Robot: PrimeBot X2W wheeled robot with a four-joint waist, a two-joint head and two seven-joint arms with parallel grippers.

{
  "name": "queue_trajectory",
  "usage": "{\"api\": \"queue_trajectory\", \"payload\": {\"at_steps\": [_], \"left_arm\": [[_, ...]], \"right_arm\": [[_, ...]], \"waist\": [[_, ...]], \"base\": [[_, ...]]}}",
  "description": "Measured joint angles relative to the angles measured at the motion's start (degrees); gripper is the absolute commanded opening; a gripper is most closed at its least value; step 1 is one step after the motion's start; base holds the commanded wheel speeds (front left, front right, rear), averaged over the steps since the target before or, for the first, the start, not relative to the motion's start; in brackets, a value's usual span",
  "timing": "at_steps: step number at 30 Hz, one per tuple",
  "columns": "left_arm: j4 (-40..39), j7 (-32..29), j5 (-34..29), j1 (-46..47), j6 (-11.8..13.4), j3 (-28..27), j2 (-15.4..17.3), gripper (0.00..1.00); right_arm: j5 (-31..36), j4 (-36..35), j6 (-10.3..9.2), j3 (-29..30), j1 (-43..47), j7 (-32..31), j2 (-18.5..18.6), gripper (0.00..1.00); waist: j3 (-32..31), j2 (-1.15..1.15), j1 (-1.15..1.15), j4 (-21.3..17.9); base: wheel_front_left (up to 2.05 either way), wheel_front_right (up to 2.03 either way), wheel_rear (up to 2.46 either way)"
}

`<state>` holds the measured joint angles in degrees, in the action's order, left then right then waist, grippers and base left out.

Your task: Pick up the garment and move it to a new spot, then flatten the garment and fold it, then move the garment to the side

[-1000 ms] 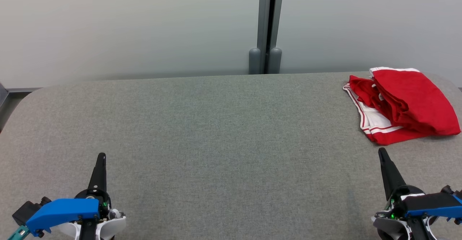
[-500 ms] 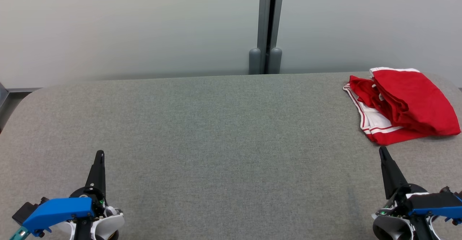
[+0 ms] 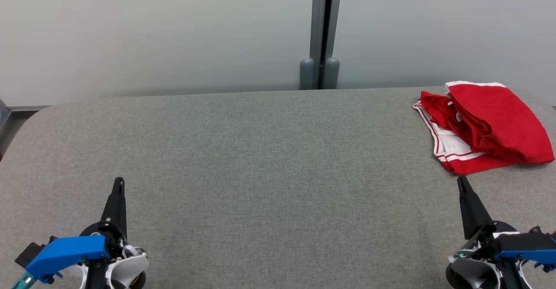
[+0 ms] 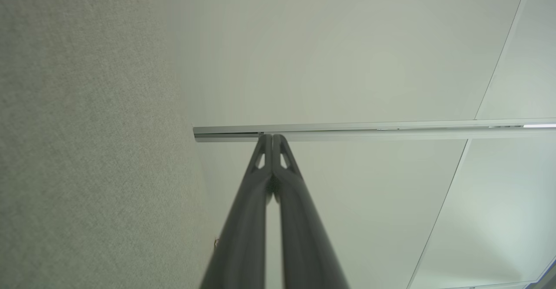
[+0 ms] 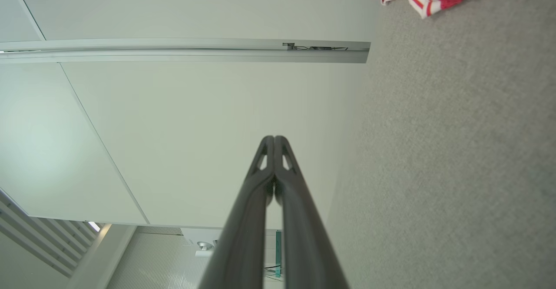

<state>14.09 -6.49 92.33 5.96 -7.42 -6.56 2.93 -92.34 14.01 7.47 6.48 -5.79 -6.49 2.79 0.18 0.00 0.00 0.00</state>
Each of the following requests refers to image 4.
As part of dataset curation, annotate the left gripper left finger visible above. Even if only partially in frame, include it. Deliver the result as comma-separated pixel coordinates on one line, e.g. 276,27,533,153
200,134,273,289

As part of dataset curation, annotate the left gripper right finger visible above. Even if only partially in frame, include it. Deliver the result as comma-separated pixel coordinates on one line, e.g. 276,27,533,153
273,134,350,289

